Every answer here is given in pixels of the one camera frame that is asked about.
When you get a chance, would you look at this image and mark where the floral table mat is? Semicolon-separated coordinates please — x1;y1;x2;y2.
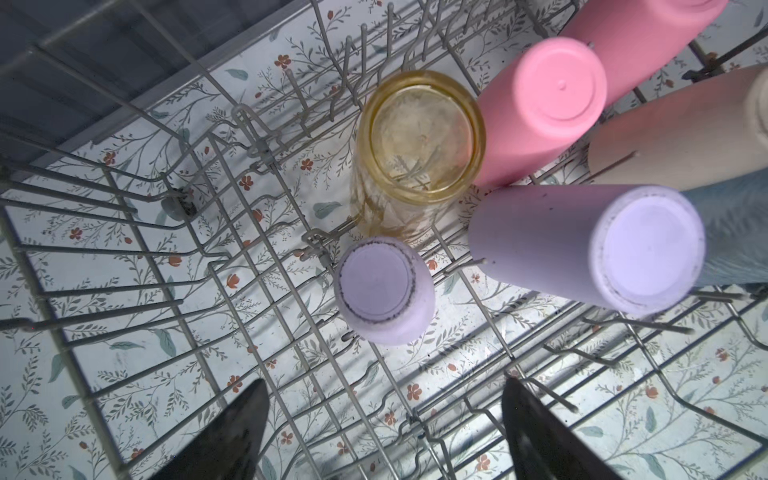
0;0;768;480

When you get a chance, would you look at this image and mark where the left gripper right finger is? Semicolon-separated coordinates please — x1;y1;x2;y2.
501;378;621;480

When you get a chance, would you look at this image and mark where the beige plastic cup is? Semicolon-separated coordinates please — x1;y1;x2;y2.
588;65;767;191

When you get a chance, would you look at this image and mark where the pink plastic cup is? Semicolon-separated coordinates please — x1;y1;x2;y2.
474;37;607;188
560;0;727;106

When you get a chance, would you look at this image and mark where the large lilac plastic cup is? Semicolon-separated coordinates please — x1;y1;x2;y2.
468;185;706;316

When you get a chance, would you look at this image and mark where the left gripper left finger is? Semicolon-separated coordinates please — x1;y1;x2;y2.
152;379;269;480

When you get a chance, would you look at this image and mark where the yellow transparent cup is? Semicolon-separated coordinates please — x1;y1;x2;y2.
350;70;486;244

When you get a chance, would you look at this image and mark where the small lilac plastic cup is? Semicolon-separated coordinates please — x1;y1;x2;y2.
334;236;436;346

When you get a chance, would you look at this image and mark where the grey wire dish rack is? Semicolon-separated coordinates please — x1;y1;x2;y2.
0;0;768;480

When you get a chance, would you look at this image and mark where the blue transparent cup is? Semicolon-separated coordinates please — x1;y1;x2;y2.
684;169;767;287

